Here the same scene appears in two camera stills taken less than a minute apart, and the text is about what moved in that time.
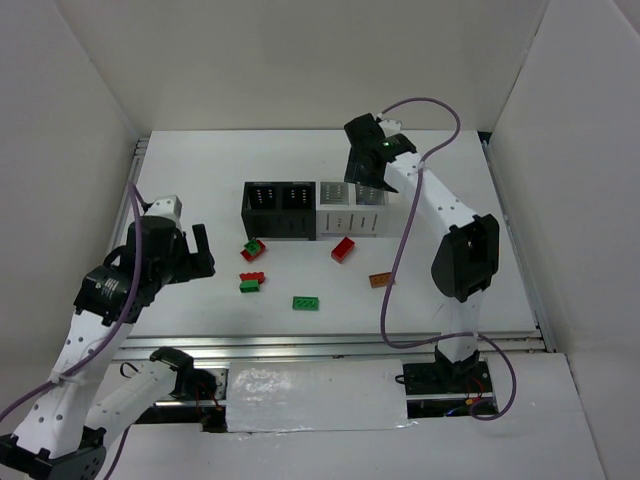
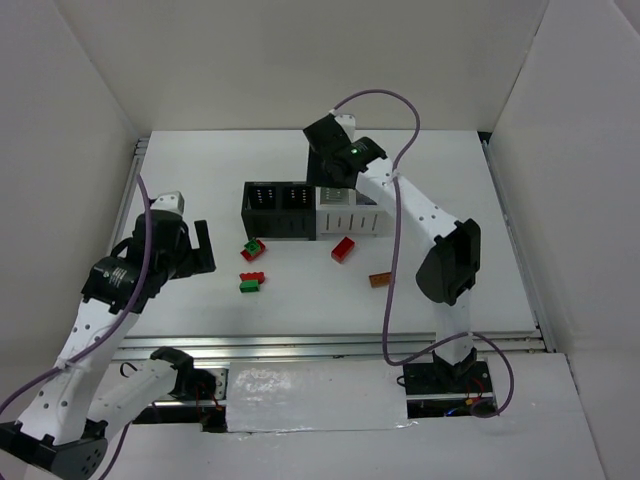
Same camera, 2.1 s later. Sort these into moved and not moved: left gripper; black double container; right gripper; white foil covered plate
Moved: right gripper
Not moved: left gripper; black double container; white foil covered plate
